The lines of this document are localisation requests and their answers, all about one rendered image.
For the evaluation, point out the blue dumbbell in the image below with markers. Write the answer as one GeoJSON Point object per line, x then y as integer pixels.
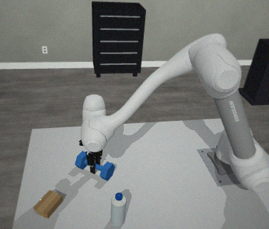
{"type": "Point", "coordinates": [106, 170]}

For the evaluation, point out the white bottle with blue cap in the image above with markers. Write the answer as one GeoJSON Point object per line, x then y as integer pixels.
{"type": "Point", "coordinates": [118, 206]}

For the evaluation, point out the small brown block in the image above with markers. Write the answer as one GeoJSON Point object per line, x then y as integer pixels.
{"type": "Point", "coordinates": [48, 204]}

